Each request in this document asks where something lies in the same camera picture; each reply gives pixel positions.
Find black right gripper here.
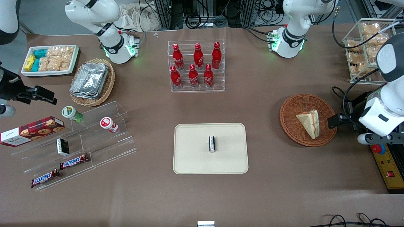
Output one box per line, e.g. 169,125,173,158
0,67,58,105

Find triangular sandwich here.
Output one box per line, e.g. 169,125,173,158
296,109,320,140

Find round brown wicker basket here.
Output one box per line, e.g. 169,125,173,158
279,94,337,147

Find white rectangular snack tray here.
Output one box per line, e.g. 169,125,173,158
21,44,80,77

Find oval wicker basket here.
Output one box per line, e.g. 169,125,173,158
69,58,116,107

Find beige plastic tray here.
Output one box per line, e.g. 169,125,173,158
173,123,249,175

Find green cap small bottle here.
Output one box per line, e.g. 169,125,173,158
61,106,84,123

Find clear bag of crackers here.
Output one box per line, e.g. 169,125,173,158
361,22,381,35
346,39,364,53
59,46,75,71
348,61,369,77
39,47,62,72
367,34,389,47

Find red cookie box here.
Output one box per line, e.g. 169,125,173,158
0,116,65,148

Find yellow snack packet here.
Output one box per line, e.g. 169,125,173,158
24,54,36,72

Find stack of foil trays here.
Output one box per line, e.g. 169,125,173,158
70,62,110,100

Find small black carton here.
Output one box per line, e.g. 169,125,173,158
56,138,70,157

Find red cap small bottle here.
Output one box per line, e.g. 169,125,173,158
100,117,119,133

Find brown snickers bar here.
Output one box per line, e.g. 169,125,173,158
59,153,90,171
30,169,61,189

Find yellow black control box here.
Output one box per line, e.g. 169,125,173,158
369,143,404,194

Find clear acrylic step shelf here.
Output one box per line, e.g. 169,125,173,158
11,101,138,191

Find clear acrylic bottle rack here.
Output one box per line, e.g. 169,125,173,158
167,40,226,93

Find crumpled white cloth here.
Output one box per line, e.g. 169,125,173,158
117,3,162,32

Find red cola bottle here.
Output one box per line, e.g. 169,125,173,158
203,64,214,88
170,65,182,89
193,43,204,71
211,42,222,70
188,64,199,89
172,44,185,71

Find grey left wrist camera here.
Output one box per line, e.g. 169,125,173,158
357,132,380,146

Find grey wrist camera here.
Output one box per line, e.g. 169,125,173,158
0,105,16,118
357,132,380,146

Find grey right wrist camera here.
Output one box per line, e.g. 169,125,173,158
0,105,16,118

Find white wire rack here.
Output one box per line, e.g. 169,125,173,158
342,18,404,85

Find black floor cables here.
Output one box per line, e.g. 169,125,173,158
316,213,393,227

